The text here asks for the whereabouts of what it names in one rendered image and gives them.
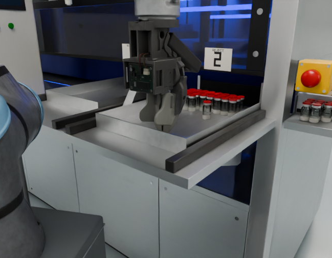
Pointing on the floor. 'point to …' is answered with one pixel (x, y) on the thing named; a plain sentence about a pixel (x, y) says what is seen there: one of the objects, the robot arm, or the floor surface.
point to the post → (267, 145)
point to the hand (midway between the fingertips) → (166, 128)
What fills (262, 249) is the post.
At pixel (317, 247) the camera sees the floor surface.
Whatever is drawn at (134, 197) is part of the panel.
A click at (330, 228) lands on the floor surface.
